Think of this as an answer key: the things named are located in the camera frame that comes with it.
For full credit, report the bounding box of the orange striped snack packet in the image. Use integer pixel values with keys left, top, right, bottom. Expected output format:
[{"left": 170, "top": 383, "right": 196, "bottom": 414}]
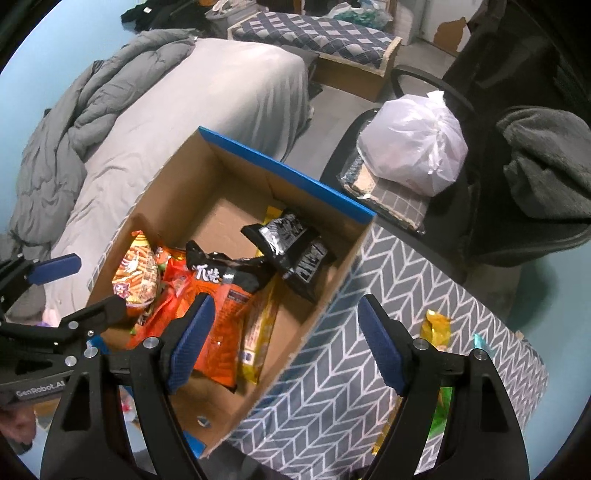
[{"left": 112, "top": 231, "right": 162, "bottom": 317}]

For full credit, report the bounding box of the blue diamond patterned cushion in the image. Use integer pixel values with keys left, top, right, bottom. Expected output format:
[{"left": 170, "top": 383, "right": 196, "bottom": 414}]
[{"left": 231, "top": 11, "right": 395, "bottom": 68}]

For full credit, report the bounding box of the person's left hand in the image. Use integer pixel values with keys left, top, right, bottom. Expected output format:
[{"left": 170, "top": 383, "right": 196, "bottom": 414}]
[{"left": 0, "top": 408, "right": 38, "bottom": 455}]

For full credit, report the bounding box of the grey chevron tablecloth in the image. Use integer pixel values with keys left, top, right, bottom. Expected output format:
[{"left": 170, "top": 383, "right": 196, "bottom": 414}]
[{"left": 92, "top": 217, "right": 550, "bottom": 476}]

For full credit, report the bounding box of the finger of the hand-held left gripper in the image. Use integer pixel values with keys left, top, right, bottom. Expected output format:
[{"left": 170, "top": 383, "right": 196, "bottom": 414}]
[
  {"left": 0, "top": 254, "right": 82, "bottom": 301},
  {"left": 0, "top": 295, "right": 127, "bottom": 344}
]

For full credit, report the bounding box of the white plastic bag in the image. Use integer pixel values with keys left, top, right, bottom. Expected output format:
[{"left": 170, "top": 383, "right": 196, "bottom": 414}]
[{"left": 358, "top": 91, "right": 469, "bottom": 198}]

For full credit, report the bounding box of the mattress with grey sheet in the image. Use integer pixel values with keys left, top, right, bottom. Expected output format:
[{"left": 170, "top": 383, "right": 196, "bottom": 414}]
[{"left": 44, "top": 37, "right": 315, "bottom": 324}]

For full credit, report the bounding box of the blue-rimmed cardboard box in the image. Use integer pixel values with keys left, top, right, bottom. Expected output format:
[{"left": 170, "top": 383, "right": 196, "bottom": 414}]
[{"left": 85, "top": 127, "right": 378, "bottom": 457}]

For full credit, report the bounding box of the plastic bag with green contents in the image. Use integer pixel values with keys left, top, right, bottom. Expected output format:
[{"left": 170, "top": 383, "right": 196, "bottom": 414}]
[{"left": 332, "top": 2, "right": 393, "bottom": 28}]

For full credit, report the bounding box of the red snack packet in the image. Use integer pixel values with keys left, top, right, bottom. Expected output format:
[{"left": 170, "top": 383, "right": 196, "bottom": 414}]
[{"left": 161, "top": 256, "right": 204, "bottom": 319}]

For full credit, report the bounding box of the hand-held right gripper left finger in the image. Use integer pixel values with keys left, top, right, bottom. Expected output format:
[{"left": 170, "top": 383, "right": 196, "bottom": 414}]
[{"left": 39, "top": 293, "right": 217, "bottom": 480}]

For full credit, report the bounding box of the grey duvet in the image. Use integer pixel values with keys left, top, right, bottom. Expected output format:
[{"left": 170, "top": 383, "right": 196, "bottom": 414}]
[{"left": 7, "top": 28, "right": 197, "bottom": 245}]

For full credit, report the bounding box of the orange snack packet green label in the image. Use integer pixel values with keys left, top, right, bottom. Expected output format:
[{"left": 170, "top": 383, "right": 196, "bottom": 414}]
[{"left": 154, "top": 247, "right": 185, "bottom": 278}]

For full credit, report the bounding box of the orange snack packet black top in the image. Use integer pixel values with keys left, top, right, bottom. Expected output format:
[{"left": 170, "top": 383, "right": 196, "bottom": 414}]
[{"left": 185, "top": 240, "right": 278, "bottom": 391}]

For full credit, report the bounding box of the grey checkered cushion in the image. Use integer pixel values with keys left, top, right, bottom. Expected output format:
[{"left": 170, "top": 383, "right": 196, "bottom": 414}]
[{"left": 339, "top": 154, "right": 428, "bottom": 229}]

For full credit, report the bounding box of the black office chair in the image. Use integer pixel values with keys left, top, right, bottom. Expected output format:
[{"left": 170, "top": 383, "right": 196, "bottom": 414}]
[{"left": 318, "top": 0, "right": 591, "bottom": 278}]

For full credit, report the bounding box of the pile of black clothes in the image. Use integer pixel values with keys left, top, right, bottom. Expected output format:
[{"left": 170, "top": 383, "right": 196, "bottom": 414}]
[{"left": 121, "top": 0, "right": 218, "bottom": 31}]

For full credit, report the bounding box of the dark grey fleece blanket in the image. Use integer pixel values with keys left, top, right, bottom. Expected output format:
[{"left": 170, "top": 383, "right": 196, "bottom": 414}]
[{"left": 496, "top": 107, "right": 591, "bottom": 250}]

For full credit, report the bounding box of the narrow yellow snack packet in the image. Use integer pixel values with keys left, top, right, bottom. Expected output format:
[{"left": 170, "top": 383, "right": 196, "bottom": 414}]
[{"left": 420, "top": 311, "right": 453, "bottom": 349}]

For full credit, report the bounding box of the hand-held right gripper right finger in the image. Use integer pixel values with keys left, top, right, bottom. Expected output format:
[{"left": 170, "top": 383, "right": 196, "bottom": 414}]
[{"left": 358, "top": 295, "right": 532, "bottom": 480}]

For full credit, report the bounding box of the long yellow biscuit packet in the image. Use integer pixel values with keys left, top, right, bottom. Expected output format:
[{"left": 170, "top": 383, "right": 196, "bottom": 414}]
[{"left": 238, "top": 277, "right": 280, "bottom": 386}]

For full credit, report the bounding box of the black silver snack packet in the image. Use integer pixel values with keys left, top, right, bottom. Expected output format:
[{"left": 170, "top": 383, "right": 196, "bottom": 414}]
[
  {"left": 241, "top": 210, "right": 324, "bottom": 273},
  {"left": 281, "top": 237, "right": 338, "bottom": 303}
]

